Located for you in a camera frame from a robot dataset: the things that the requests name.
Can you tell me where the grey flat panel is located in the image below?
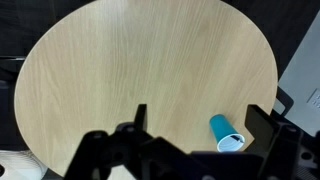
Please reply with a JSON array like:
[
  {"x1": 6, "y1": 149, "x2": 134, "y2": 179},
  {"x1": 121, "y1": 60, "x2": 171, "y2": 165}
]
[{"x1": 277, "y1": 9, "x2": 320, "y2": 136}]

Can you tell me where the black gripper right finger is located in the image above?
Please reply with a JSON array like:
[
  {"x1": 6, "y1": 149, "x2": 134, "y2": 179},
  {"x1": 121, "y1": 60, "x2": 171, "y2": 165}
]
[{"x1": 244, "y1": 104, "x2": 303, "y2": 180}]

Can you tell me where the blue plastic cup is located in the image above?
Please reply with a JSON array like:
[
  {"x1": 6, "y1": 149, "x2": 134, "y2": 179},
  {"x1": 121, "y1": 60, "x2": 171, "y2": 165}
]
[{"x1": 208, "y1": 113, "x2": 246, "y2": 153}]

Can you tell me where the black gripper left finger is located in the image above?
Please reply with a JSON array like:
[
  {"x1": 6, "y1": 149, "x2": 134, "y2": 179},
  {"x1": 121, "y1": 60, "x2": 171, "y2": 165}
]
[{"x1": 63, "y1": 103, "x2": 158, "y2": 180}]

